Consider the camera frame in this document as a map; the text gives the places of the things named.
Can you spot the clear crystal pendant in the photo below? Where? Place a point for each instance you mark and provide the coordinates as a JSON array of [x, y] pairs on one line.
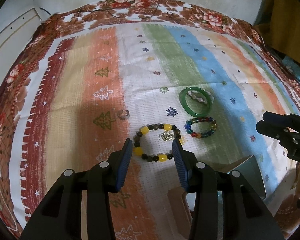
[[166, 136]]

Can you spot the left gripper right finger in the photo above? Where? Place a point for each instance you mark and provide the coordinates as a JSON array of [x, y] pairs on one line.
[[245, 216]]

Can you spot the brown hanging garment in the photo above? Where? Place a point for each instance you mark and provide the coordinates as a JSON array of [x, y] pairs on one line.
[[279, 26]]

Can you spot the white headboard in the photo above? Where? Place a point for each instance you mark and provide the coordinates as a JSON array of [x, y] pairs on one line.
[[22, 28]]

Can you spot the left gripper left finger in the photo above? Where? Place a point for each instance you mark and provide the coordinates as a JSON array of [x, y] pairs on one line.
[[58, 216]]

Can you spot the green jade bangle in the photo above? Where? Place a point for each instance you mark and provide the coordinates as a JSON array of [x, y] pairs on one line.
[[198, 94]]

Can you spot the blue patterned cloth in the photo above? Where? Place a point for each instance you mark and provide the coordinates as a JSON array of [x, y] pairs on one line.
[[292, 66]]

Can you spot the metal tin box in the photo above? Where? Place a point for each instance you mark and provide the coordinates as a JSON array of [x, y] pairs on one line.
[[249, 168]]

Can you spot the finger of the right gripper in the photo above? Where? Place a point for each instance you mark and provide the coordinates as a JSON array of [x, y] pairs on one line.
[[269, 130], [287, 121]]

